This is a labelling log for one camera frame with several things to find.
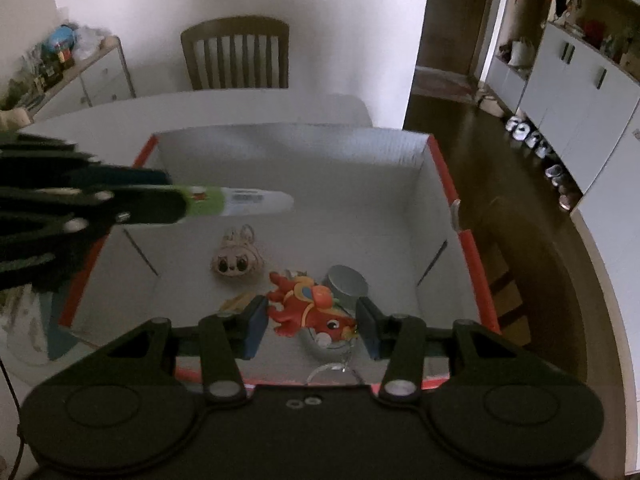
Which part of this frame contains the green white tube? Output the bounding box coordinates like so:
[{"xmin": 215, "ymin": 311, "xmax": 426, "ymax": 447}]
[{"xmin": 175, "ymin": 185, "xmax": 295, "ymax": 217}]

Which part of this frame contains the red dragon toy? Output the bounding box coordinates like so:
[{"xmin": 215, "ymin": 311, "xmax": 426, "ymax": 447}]
[{"xmin": 267, "ymin": 272, "xmax": 357, "ymax": 348}]

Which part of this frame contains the grey round tin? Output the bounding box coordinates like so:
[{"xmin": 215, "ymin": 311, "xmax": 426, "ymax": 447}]
[{"xmin": 322, "ymin": 264, "xmax": 369, "ymax": 311}]

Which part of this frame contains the beige plush bunny toy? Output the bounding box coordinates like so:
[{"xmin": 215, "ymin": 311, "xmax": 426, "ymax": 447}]
[{"xmin": 210, "ymin": 224, "xmax": 264, "ymax": 278}]

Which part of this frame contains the clear wine glass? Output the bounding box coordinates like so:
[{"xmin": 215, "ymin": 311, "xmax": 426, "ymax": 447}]
[{"xmin": 299, "ymin": 328, "xmax": 366, "ymax": 386}]

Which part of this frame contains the white sideboard cabinet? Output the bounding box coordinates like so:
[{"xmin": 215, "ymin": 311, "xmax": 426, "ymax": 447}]
[{"xmin": 1, "ymin": 36, "xmax": 136, "ymax": 130}]

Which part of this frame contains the red white cardboard box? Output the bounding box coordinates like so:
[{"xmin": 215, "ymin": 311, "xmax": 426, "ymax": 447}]
[{"xmin": 62, "ymin": 124, "xmax": 498, "ymax": 363}]

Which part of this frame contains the dark wooden chair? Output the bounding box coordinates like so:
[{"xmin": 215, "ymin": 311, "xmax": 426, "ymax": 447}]
[{"xmin": 180, "ymin": 15, "xmax": 290, "ymax": 91}]

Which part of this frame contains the dark wooden door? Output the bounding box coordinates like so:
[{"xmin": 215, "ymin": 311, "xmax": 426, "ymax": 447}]
[{"xmin": 416, "ymin": 0, "xmax": 491, "ymax": 75}]

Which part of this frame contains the white wall cabinet unit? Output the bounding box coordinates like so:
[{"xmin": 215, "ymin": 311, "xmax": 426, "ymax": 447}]
[{"xmin": 485, "ymin": 0, "xmax": 639, "ymax": 211}]

